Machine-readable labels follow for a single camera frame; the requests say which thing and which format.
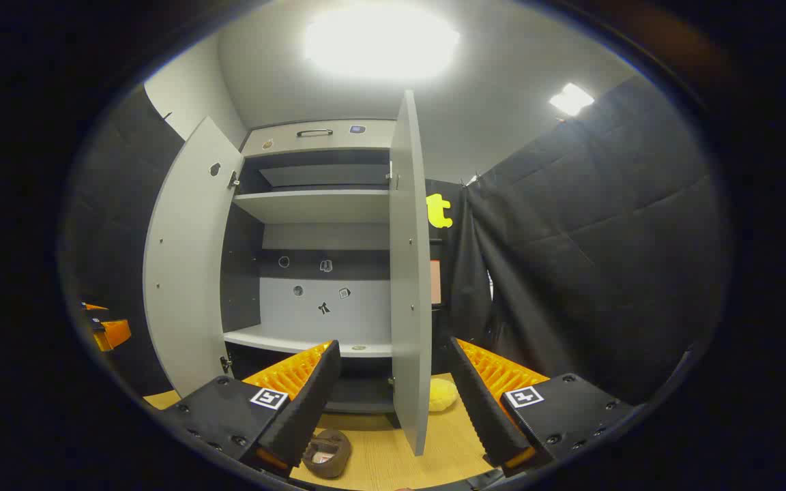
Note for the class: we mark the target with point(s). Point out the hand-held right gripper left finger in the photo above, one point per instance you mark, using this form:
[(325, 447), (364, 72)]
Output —
[(304, 409)]

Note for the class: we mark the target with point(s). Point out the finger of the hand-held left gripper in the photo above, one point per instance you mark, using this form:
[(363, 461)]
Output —
[(117, 333)]

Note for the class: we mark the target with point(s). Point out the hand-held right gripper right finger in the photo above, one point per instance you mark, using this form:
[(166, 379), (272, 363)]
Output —
[(482, 409)]

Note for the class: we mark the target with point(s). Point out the brown fuzzy shoe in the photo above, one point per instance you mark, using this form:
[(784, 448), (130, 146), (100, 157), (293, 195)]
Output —
[(331, 457)]

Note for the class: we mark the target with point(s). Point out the grey shoe cabinet door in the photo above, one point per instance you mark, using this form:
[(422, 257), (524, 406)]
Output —
[(410, 273), (188, 259)]

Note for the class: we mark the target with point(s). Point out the grey shoe cabinet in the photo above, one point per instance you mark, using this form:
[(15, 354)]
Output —
[(325, 204)]

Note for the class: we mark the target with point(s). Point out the yellow fluffy item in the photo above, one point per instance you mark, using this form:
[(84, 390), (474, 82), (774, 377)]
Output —
[(442, 394)]

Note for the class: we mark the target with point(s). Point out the pink panel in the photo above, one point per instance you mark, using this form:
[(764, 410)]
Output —
[(435, 281)]

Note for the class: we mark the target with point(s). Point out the small ceiling lamp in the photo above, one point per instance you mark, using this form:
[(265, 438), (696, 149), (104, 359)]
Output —
[(570, 99)]

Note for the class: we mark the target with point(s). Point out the large ceiling lamp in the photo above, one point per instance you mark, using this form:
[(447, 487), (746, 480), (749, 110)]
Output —
[(379, 41)]

